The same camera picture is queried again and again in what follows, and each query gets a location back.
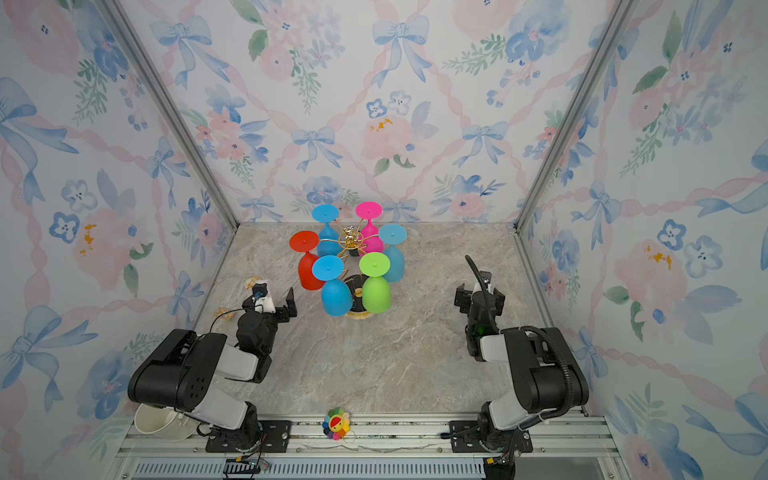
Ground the round cracker piece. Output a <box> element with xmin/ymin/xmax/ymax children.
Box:
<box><xmin>244</xmin><ymin>276</ymin><xmax>263</xmax><ymax>291</ymax></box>

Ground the green wine glass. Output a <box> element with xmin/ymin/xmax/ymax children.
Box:
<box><xmin>359</xmin><ymin>252</ymin><xmax>391</xmax><ymax>314</ymax></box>

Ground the blue wine glass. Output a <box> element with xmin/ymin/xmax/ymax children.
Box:
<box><xmin>312</xmin><ymin>205</ymin><xmax>342</xmax><ymax>257</ymax></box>
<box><xmin>312</xmin><ymin>255</ymin><xmax>353</xmax><ymax>317</ymax></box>

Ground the pink wine glass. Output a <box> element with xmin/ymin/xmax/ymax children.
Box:
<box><xmin>356</xmin><ymin>201</ymin><xmax>384</xmax><ymax>254</ymax></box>

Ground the rainbow flower toy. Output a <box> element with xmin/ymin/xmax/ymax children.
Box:
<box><xmin>322</xmin><ymin>407</ymin><xmax>351</xmax><ymax>441</ymax></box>

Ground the red wine glass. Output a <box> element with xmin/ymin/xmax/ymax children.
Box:
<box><xmin>289</xmin><ymin>230</ymin><xmax>324</xmax><ymax>291</ymax></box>

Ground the back blue wine glass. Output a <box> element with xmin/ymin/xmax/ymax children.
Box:
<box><xmin>312</xmin><ymin>205</ymin><xmax>342</xmax><ymax>257</ymax></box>

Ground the aluminium mounting rail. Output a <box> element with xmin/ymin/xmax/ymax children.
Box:
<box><xmin>106</xmin><ymin>409</ymin><xmax>629</xmax><ymax>479</ymax></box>

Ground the white paper cup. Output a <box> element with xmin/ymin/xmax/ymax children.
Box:
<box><xmin>134</xmin><ymin>404</ymin><xmax>199</xmax><ymax>441</ymax></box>

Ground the front blue wine glass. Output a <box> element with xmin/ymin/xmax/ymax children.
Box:
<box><xmin>312</xmin><ymin>255</ymin><xmax>353</xmax><ymax>317</ymax></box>

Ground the left frame post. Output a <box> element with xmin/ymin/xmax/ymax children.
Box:
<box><xmin>95</xmin><ymin>1</ymin><xmax>240</xmax><ymax>230</ymax></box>

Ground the gold wire glass rack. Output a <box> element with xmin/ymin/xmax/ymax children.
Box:
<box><xmin>337</xmin><ymin>226</ymin><xmax>379</xmax><ymax>320</ymax></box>

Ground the frame post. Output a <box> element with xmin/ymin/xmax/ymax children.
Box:
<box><xmin>95</xmin><ymin>1</ymin><xmax>240</xmax><ymax>230</ymax></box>
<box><xmin>514</xmin><ymin>0</ymin><xmax>638</xmax><ymax>236</ymax></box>

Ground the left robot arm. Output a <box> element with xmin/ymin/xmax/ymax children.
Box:
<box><xmin>127</xmin><ymin>282</ymin><xmax>298</xmax><ymax>454</ymax></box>

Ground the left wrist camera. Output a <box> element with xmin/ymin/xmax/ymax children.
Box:
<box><xmin>251</xmin><ymin>281</ymin><xmax>276</xmax><ymax>314</ymax></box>

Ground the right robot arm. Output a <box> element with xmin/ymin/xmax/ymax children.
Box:
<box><xmin>441</xmin><ymin>283</ymin><xmax>589</xmax><ymax>454</ymax></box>

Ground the teal wine glass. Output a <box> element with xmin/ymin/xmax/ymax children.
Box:
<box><xmin>379</xmin><ymin>224</ymin><xmax>407</xmax><ymax>283</ymax></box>

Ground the right frame post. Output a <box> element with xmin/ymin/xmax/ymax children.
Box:
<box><xmin>514</xmin><ymin>0</ymin><xmax>638</xmax><ymax>236</ymax></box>

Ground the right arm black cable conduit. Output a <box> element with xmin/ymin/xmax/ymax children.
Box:
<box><xmin>464</xmin><ymin>254</ymin><xmax>577</xmax><ymax>421</ymax></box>

